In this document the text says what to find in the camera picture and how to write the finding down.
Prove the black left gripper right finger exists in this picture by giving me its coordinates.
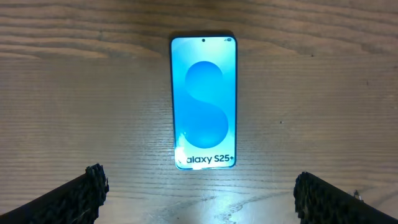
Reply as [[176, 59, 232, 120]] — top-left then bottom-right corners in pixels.
[[293, 172, 397, 224]]

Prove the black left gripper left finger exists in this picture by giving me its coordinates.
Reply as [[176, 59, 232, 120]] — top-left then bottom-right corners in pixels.
[[1, 164, 109, 224]]

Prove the blue Galaxy S25+ smartphone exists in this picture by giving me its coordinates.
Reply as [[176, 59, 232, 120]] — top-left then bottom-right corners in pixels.
[[169, 34, 238, 170]]

